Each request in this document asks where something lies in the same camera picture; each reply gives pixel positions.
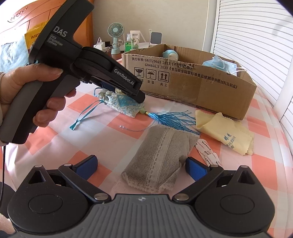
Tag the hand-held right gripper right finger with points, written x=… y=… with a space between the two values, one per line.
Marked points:
x=194 y=167

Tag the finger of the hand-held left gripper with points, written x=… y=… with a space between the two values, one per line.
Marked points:
x=128 y=92

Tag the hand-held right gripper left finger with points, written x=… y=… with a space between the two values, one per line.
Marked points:
x=87 y=166

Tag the blue sachet with tassel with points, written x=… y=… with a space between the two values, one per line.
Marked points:
x=123 y=104

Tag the white adhesive bandage strip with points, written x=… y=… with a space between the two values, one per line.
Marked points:
x=202 y=146
x=214 y=160

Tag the grey lace pouch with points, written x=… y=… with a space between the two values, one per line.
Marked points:
x=148 y=164

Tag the yellow lens cloth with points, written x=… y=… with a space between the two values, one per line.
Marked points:
x=229 y=132

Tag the blue bear toy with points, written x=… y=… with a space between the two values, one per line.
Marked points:
x=170 y=54

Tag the brown cardboard box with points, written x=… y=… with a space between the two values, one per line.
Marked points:
x=206 y=91

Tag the blue face mask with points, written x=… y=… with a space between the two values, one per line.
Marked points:
x=217 y=63

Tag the person's left hand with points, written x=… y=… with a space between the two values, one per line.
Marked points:
x=13 y=84

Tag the yellow printed packet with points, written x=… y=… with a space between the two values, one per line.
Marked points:
x=32 y=36

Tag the orange white checked tablecloth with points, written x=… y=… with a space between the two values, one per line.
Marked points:
x=91 y=137

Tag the white power strip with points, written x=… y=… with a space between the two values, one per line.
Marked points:
x=98 y=47

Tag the wooden nightstand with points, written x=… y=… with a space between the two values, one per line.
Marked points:
x=100 y=55

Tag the green liquid bottle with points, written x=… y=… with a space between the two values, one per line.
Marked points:
x=128 y=45

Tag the wooden headboard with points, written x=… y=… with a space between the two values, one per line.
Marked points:
x=13 y=13

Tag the blue bedding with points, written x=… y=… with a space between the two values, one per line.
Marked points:
x=13 y=55

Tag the white router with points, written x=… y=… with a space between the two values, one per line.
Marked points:
x=144 y=45

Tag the mint green desk fan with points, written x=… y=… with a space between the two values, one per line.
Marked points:
x=115 y=29

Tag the white cosmetic tube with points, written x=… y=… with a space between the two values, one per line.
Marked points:
x=135 y=34

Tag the small white framed mirror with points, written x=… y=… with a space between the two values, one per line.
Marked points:
x=156 y=37

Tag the pink clothing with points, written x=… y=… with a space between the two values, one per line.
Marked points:
x=5 y=225

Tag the white louvered wardrobe door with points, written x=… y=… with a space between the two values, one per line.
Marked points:
x=251 y=45

